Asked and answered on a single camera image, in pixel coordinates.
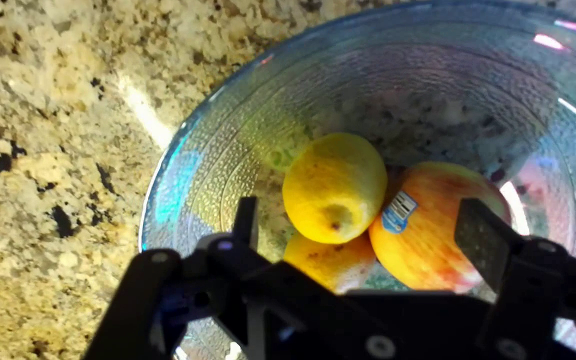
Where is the red yellow apple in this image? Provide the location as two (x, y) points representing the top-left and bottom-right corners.
(368, 161), (511, 292)

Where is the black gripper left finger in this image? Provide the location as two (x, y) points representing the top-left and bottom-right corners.
(232, 195), (258, 247)

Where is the green glass bowl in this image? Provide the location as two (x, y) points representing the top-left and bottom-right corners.
(139, 0), (576, 259)

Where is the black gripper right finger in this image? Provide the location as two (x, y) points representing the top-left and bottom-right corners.
(453, 198), (523, 294)

